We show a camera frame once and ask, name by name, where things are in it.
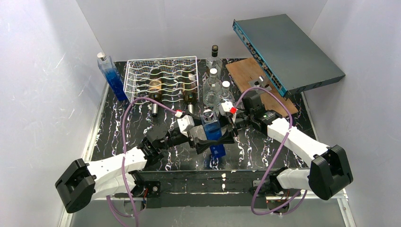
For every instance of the white wire wine rack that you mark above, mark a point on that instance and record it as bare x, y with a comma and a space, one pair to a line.
137, 72

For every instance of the dark wine bottle right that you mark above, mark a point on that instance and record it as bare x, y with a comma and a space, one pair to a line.
189, 90

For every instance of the blue square bottle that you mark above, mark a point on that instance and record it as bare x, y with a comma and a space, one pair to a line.
111, 74

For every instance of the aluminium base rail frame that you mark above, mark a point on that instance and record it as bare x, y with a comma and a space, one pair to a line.
312, 212

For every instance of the large clear round bottle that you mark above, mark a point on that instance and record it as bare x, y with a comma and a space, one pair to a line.
225, 95

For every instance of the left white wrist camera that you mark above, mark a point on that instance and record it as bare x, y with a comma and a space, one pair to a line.
185, 122

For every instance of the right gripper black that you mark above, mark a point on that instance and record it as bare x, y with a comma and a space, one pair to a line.
234, 126

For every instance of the clear bottle white cap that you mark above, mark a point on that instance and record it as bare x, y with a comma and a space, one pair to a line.
211, 86

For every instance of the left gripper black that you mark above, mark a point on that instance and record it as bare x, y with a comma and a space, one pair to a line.
193, 138

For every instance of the clear blue-tinted bottle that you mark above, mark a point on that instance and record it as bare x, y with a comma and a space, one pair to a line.
213, 131

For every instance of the metal bracket on board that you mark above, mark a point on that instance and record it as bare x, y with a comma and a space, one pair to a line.
261, 81

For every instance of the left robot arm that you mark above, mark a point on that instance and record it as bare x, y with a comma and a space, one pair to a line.
82, 181

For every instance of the square bottle dark label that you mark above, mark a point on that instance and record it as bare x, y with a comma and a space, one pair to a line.
214, 61

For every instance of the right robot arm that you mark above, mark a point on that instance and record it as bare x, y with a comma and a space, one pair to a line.
329, 171

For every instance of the teal network switch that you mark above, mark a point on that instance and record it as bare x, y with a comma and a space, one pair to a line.
287, 56

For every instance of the dark wine bottle silver cap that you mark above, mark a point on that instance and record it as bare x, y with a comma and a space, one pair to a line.
155, 85

